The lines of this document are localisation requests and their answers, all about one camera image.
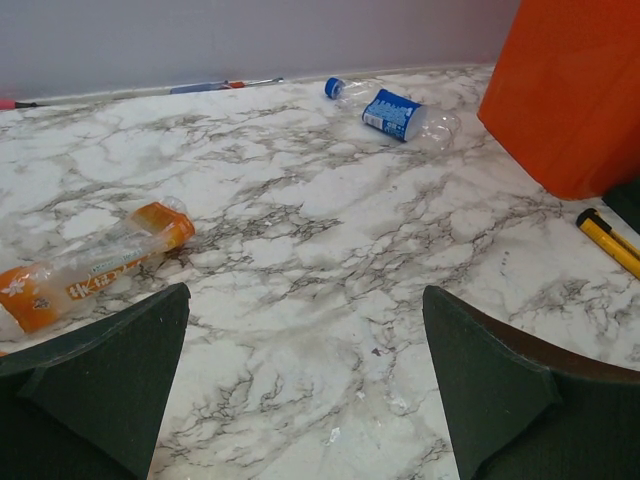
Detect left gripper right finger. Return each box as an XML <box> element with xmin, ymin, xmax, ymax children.
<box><xmin>423</xmin><ymin>286</ymin><xmax>639</xmax><ymax>479</ymax></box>

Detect blue label bottle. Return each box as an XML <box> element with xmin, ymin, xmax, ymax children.
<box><xmin>324</xmin><ymin>77</ymin><xmax>460</xmax><ymax>150</ymax></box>

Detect black box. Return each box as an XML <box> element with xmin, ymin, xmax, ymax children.
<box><xmin>603</xmin><ymin>177</ymin><xmax>640</xmax><ymax>233</ymax></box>

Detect blue red pen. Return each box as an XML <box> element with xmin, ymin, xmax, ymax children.
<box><xmin>169</xmin><ymin>77</ymin><xmax>284</xmax><ymax>95</ymax></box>

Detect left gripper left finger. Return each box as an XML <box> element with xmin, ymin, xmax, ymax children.
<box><xmin>1</xmin><ymin>283</ymin><xmax>190</xmax><ymax>479</ymax></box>

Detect yellow pencil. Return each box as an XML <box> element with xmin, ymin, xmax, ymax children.
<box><xmin>576</xmin><ymin>208</ymin><xmax>640</xmax><ymax>279</ymax></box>

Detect red marker pen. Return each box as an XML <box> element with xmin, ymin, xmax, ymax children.
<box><xmin>0</xmin><ymin>98</ymin><xmax>38</xmax><ymax>111</ymax></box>

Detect orange plastic bin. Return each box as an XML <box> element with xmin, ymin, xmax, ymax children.
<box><xmin>478</xmin><ymin>1</ymin><xmax>639</xmax><ymax>200</ymax></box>

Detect orange label crushed bottle left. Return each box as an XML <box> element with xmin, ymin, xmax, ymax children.
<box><xmin>1</xmin><ymin>197</ymin><xmax>195</xmax><ymax>341</ymax></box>

